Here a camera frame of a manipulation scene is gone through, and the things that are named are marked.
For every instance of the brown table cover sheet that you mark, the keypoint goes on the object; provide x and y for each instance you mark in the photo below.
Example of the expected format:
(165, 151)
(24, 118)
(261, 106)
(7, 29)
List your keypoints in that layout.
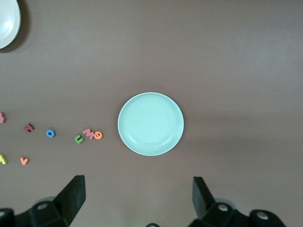
(213, 59)

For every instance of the coral foam letter f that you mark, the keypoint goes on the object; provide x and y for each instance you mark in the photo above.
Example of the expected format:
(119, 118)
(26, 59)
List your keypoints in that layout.
(2, 117)

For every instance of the blue foam letter o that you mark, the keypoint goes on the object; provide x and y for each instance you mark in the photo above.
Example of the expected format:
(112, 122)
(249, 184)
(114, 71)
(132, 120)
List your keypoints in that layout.
(47, 133)

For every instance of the green foam letter u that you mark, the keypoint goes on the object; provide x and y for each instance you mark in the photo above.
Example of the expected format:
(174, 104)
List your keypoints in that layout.
(78, 141)

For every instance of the yellow foam letter k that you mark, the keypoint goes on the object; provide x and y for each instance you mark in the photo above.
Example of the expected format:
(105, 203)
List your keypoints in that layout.
(2, 159)

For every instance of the orange foam letter v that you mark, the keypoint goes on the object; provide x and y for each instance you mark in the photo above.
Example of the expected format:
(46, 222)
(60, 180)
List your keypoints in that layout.
(24, 162)

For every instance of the beige plate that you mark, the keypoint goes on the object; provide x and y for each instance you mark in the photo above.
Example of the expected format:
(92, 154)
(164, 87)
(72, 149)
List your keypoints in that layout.
(7, 23)

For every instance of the pink foam letter w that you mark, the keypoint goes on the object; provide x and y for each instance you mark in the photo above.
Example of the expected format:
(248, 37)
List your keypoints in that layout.
(90, 135)

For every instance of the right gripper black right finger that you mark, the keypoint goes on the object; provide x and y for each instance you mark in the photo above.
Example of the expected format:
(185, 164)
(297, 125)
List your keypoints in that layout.
(203, 203)

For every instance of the orange foam letter e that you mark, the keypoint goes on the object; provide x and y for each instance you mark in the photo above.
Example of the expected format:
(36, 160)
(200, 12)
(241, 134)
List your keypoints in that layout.
(100, 134)

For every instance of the dark red foam letter z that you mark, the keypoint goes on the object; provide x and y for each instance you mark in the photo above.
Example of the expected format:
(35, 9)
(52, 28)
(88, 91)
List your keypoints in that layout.
(29, 128)

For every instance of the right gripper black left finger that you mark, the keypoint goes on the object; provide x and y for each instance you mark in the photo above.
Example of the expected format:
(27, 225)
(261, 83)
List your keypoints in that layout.
(68, 201)

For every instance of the green plate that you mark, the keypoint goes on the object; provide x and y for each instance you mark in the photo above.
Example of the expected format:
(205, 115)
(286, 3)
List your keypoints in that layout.
(150, 124)

